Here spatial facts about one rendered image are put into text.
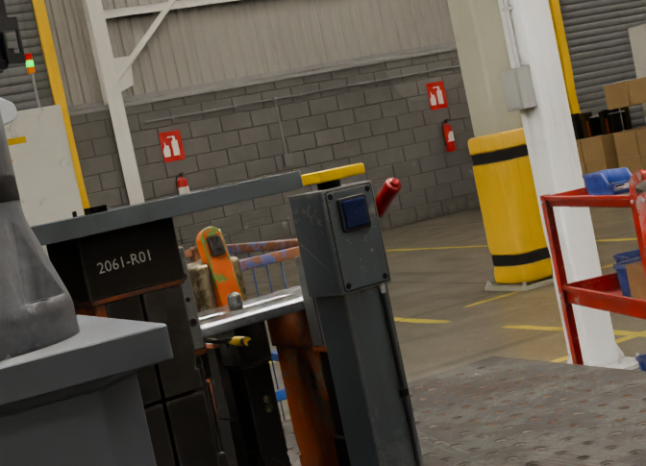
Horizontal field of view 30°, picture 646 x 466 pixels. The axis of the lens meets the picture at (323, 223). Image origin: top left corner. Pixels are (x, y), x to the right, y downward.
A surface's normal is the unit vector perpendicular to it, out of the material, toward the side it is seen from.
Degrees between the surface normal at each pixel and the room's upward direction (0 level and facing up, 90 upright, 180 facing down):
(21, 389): 90
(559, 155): 90
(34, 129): 90
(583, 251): 90
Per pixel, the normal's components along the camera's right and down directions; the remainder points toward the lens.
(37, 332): 0.84, -0.15
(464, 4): -0.88, 0.21
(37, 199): 0.44, -0.04
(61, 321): 0.95, -0.18
